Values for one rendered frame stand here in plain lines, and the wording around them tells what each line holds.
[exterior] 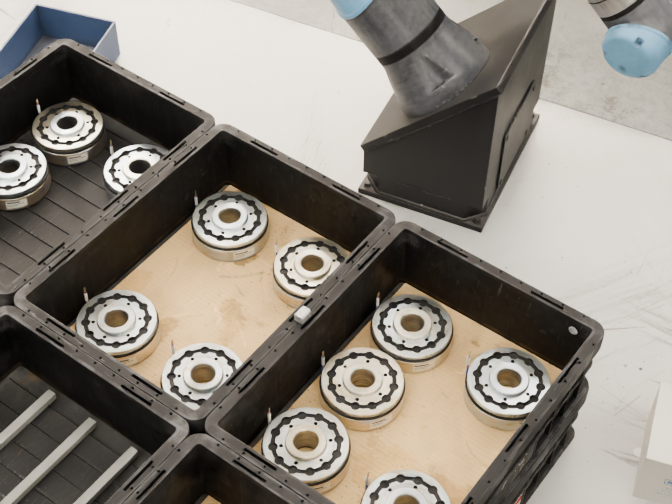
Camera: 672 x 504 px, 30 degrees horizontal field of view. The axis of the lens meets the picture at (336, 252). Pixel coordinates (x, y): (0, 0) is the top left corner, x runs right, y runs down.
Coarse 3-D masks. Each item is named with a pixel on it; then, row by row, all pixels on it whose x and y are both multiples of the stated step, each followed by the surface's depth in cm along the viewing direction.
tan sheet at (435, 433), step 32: (480, 352) 158; (416, 384) 155; (448, 384) 155; (416, 416) 152; (448, 416) 152; (256, 448) 148; (352, 448) 149; (384, 448) 149; (416, 448) 149; (448, 448) 149; (480, 448) 149; (352, 480) 146; (448, 480) 146
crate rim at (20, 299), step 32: (224, 128) 170; (288, 160) 166; (352, 192) 163; (384, 224) 159; (64, 256) 155; (352, 256) 156; (32, 288) 151; (320, 288) 152; (288, 320) 148; (96, 352) 145; (256, 352) 145; (224, 384) 142; (192, 416) 139
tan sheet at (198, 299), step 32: (288, 224) 172; (160, 256) 168; (192, 256) 168; (256, 256) 168; (128, 288) 164; (160, 288) 164; (192, 288) 165; (224, 288) 165; (256, 288) 165; (160, 320) 161; (192, 320) 161; (224, 320) 161; (256, 320) 161; (160, 352) 158; (160, 384) 154
